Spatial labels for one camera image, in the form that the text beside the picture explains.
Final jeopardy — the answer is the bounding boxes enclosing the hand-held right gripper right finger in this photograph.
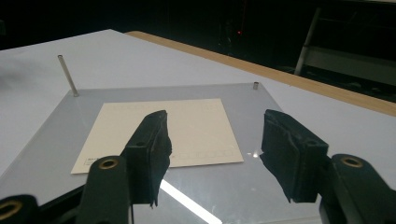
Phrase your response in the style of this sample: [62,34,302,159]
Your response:
[260,108,331,203]

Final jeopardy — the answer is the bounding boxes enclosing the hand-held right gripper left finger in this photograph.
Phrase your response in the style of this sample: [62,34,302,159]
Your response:
[120,109,173,208]

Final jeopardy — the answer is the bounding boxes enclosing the clear acrylic plate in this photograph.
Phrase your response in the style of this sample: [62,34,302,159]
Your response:
[0,82,325,224]

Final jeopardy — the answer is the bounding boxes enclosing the cream paper card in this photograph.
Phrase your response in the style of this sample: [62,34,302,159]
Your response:
[70,98,245,175]

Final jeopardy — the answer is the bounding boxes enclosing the wooden table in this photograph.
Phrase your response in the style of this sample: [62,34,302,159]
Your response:
[124,30,396,118]

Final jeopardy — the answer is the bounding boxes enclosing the white board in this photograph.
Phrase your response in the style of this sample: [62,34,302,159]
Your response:
[0,28,396,224]

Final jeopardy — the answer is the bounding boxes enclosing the white metal stand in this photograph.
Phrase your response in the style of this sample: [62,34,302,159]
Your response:
[293,7,396,87]

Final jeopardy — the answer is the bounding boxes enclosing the long metal post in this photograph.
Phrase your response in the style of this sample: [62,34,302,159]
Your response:
[57,54,80,97]

